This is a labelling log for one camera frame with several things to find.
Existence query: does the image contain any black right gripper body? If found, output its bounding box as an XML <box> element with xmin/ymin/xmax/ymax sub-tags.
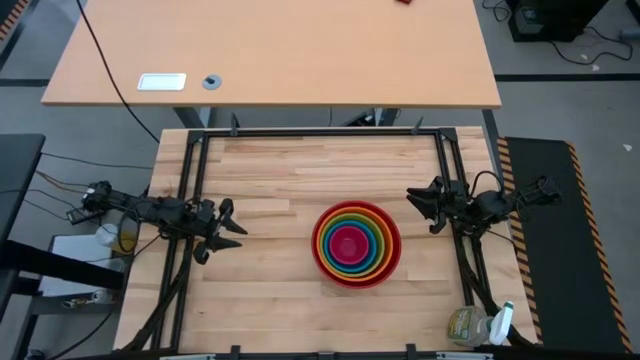
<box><xmin>439</xmin><ymin>179</ymin><xmax>472</xmax><ymax>224</ymax></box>

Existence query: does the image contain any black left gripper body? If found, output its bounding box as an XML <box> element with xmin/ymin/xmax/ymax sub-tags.
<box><xmin>189</xmin><ymin>199</ymin><xmax>222</xmax><ymax>249</ymax></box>

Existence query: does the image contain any orange plastic bowl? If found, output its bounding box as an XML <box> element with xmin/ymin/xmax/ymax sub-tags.
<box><xmin>314</xmin><ymin>201</ymin><xmax>395</xmax><ymax>284</ymax></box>

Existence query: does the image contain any green plastic bowl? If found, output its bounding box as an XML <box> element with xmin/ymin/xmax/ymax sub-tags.
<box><xmin>319</xmin><ymin>211</ymin><xmax>387</xmax><ymax>279</ymax></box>

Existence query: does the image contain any blue plastic bowl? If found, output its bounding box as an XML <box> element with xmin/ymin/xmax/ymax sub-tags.
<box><xmin>323</xmin><ymin>218</ymin><xmax>380</xmax><ymax>272</ymax></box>

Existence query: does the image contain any small pink plastic bowl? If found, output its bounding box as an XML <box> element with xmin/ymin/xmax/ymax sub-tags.
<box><xmin>328</xmin><ymin>224</ymin><xmax>372</xmax><ymax>266</ymax></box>

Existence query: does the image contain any large red plastic bowl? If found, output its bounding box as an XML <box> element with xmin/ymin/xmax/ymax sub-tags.
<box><xmin>310</xmin><ymin>200</ymin><xmax>403</xmax><ymax>290</ymax></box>

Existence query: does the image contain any clear bottle with yellow liquid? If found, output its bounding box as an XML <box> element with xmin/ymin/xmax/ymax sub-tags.
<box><xmin>95</xmin><ymin>222</ymin><xmax>140</xmax><ymax>255</ymax></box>

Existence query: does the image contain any black mat with hazard stripes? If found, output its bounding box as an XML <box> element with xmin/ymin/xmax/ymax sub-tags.
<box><xmin>496</xmin><ymin>136</ymin><xmax>634</xmax><ymax>354</ymax></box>

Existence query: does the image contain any clear spray bottle white trigger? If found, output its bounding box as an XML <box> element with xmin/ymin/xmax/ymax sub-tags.
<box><xmin>446</xmin><ymin>300</ymin><xmax>515</xmax><ymax>348</ymax></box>

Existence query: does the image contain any white box under side table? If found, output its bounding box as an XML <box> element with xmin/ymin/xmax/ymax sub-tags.
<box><xmin>38</xmin><ymin>233</ymin><xmax>127</xmax><ymax>298</ymax></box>

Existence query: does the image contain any light wooden desk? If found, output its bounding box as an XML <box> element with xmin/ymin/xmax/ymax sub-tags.
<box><xmin>40</xmin><ymin>0</ymin><xmax>503</xmax><ymax>129</ymax></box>

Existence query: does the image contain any black side table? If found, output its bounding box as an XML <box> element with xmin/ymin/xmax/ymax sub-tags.
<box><xmin>0</xmin><ymin>133</ymin><xmax>126</xmax><ymax>321</ymax></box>

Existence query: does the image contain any black computer case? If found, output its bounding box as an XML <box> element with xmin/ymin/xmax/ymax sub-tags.
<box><xmin>505</xmin><ymin>0</ymin><xmax>611</xmax><ymax>44</ymax></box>

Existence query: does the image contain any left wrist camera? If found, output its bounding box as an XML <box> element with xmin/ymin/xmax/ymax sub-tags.
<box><xmin>192</xmin><ymin>241</ymin><xmax>212</xmax><ymax>266</ymax></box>

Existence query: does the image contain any black aluminium frame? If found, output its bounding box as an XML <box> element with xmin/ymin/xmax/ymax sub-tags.
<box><xmin>121</xmin><ymin>113</ymin><xmax>539</xmax><ymax>360</ymax></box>

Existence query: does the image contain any long black cable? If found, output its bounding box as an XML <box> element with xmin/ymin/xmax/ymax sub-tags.
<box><xmin>74</xmin><ymin>0</ymin><xmax>161</xmax><ymax>144</ymax></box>

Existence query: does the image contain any thin black floor cable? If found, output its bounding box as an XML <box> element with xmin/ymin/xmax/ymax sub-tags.
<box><xmin>548</xmin><ymin>25</ymin><xmax>634</xmax><ymax>67</ymax></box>

